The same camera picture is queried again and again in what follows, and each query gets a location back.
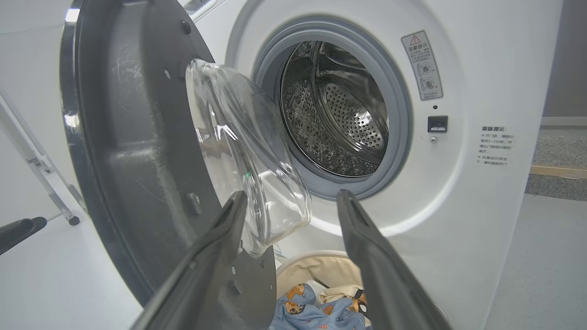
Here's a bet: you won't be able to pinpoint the wooden trim strip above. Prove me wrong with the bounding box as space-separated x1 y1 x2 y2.
530 165 587 179

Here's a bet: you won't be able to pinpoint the blue cartoon print clothing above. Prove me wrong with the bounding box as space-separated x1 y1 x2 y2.
268 283 372 330

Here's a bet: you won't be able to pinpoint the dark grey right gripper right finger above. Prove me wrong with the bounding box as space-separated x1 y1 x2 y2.
336 189 452 330

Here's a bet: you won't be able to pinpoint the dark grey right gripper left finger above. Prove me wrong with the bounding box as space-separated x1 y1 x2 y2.
131 190 248 330

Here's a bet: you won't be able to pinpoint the white front-load washing machine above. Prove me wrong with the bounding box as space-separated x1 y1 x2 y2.
179 0 564 330

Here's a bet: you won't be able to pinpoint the grey warning label sticker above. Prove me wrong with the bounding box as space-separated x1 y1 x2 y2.
401 30 444 101

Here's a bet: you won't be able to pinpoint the stainless steel washing machine drum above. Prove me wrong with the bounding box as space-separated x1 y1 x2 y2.
280 40 389 178

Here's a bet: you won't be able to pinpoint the metal wheeled stand frame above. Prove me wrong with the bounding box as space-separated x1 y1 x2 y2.
0 92 88 226

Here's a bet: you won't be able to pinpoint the black rounded bar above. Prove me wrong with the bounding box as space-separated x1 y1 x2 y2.
0 217 48 256

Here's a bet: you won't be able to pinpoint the round chrome washing machine door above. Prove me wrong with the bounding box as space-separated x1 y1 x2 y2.
60 0 312 330

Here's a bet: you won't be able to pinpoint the cream fabric laundry basket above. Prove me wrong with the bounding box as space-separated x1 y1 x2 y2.
275 250 448 330

